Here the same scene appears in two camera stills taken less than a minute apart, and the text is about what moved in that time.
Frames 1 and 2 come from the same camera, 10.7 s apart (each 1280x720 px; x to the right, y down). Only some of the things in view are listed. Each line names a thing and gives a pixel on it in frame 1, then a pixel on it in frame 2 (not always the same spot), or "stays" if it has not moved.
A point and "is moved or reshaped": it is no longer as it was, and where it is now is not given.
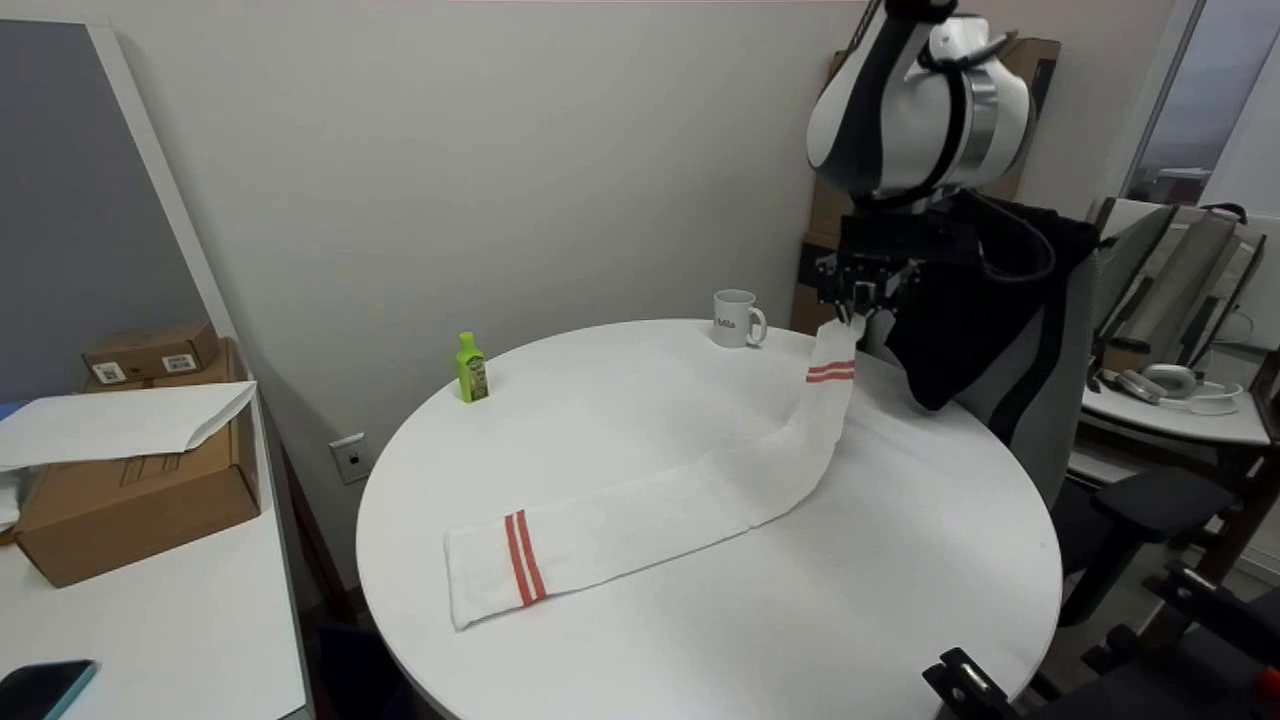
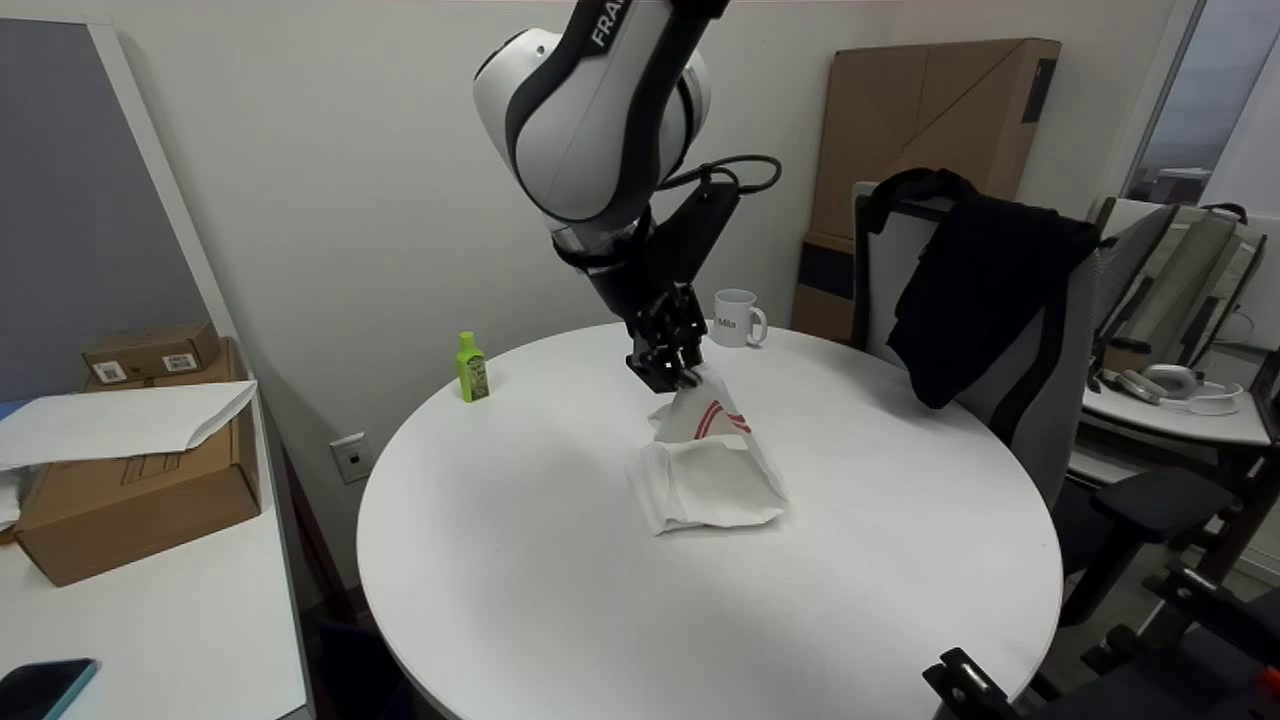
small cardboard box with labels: [167, 361] stays
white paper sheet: [118, 423] stays
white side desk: [186, 635] stays
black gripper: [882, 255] → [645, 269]
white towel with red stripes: [671, 507] is moved or reshaped
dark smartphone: [41, 690] stays
